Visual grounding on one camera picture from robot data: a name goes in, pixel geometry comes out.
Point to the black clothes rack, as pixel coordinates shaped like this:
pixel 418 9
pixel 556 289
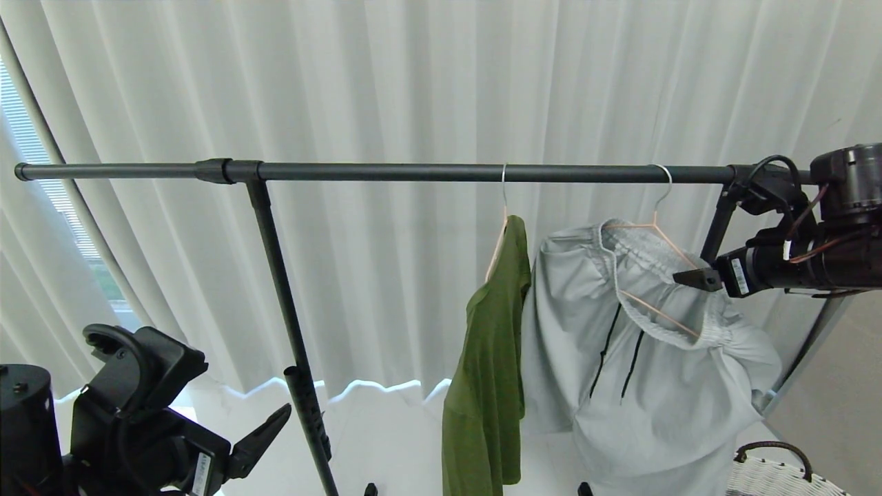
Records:
pixel 379 171

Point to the pink clothes hanger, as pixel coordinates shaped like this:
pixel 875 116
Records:
pixel 497 242
pixel 672 242

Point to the green shirt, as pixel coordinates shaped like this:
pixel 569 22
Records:
pixel 489 358

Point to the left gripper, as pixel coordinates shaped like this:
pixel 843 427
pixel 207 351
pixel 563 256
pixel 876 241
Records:
pixel 151 461

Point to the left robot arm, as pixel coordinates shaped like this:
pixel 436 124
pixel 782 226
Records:
pixel 27 427

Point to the pale grey garment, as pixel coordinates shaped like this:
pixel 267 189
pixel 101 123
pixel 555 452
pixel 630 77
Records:
pixel 654 386

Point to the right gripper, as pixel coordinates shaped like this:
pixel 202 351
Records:
pixel 758 270

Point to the white laundry basket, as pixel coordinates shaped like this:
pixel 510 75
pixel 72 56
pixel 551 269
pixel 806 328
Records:
pixel 778 479

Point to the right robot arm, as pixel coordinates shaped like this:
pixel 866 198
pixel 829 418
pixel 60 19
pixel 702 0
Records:
pixel 847 227

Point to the window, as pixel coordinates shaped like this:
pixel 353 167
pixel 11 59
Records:
pixel 21 131

